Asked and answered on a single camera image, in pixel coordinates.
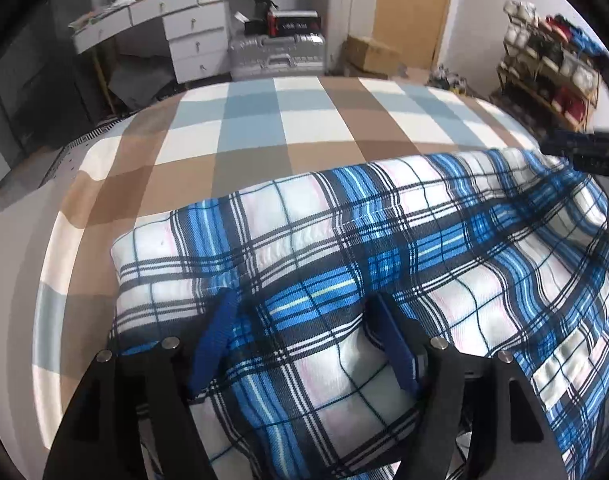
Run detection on wooden shoe rack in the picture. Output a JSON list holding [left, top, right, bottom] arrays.
[[497, 0, 604, 132]]

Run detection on silver aluminium suitcase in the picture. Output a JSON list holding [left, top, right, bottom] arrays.
[[228, 34, 326, 81]]

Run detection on blue white plaid shirt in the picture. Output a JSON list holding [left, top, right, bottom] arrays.
[[110, 148, 609, 479]]

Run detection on checked bed sheet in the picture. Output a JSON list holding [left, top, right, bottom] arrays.
[[32, 77, 537, 445]]

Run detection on white drawer desk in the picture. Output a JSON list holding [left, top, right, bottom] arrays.
[[72, 0, 230, 84]]

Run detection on shoes on floor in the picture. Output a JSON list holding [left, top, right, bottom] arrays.
[[426, 64, 469, 96]]

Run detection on cardboard box on floor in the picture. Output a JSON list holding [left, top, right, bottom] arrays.
[[343, 36, 401, 79]]

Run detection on wooden door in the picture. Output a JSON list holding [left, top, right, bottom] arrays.
[[373, 0, 451, 70]]

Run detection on black red box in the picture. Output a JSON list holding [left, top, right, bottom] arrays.
[[244, 10, 322, 38]]

